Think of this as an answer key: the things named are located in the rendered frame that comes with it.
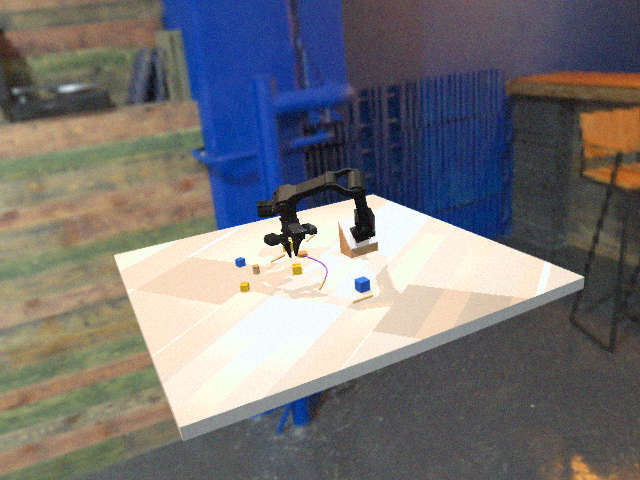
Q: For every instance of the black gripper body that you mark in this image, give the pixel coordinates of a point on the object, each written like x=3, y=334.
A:
x=273, y=239

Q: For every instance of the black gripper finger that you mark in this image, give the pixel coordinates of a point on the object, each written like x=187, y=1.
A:
x=296, y=245
x=287, y=248

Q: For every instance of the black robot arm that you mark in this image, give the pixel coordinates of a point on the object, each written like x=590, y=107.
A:
x=287, y=196

